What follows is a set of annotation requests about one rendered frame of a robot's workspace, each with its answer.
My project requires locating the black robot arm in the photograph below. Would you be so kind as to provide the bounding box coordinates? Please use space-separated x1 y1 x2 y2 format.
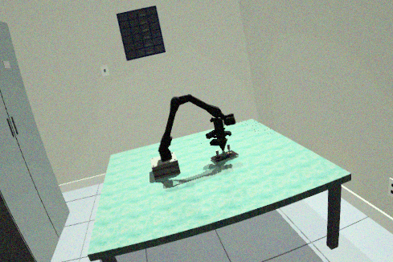
158 94 235 162

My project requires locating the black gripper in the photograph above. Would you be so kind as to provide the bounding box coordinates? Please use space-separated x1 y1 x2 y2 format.
210 127 231 151

